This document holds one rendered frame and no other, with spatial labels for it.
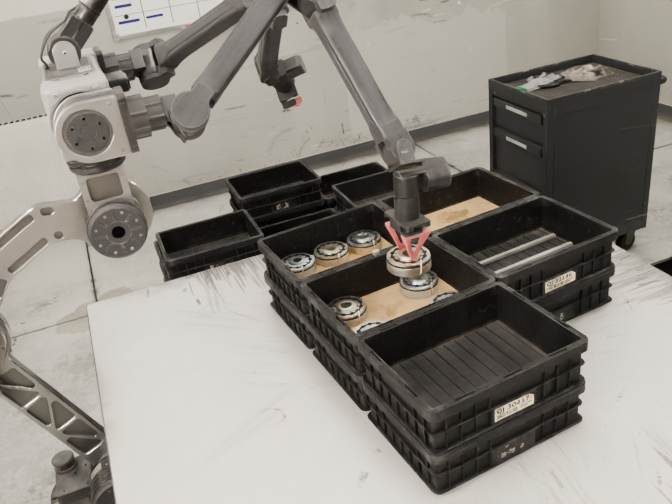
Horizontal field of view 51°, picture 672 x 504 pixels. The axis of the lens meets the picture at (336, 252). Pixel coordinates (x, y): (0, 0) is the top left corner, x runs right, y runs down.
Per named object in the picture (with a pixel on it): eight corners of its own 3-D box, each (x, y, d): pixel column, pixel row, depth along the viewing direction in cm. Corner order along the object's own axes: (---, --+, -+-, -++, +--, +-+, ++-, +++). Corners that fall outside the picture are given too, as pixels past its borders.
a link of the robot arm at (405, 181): (388, 167, 155) (399, 175, 150) (416, 161, 157) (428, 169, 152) (389, 195, 158) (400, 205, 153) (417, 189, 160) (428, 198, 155)
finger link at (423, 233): (415, 246, 167) (414, 210, 162) (431, 258, 161) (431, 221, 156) (390, 254, 164) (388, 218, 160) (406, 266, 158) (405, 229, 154)
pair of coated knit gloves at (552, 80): (529, 94, 311) (529, 87, 310) (505, 85, 327) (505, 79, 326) (575, 82, 318) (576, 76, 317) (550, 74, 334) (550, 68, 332)
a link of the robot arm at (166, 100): (151, 105, 145) (151, 97, 140) (199, 95, 148) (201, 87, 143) (164, 148, 145) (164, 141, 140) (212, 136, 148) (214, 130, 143)
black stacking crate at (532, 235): (499, 320, 174) (499, 281, 169) (432, 272, 198) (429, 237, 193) (617, 269, 188) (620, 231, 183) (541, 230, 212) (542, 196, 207)
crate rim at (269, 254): (299, 290, 180) (297, 282, 179) (256, 247, 204) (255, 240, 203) (429, 242, 194) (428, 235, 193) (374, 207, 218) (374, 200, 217)
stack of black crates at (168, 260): (191, 356, 292) (166, 262, 270) (178, 321, 317) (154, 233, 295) (282, 327, 303) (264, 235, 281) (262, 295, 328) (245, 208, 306)
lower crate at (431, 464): (436, 502, 141) (433, 459, 136) (364, 418, 165) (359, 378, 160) (586, 423, 155) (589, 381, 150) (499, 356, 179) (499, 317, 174)
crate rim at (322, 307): (354, 347, 156) (353, 339, 154) (299, 290, 180) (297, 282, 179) (498, 288, 170) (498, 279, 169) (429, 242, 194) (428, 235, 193)
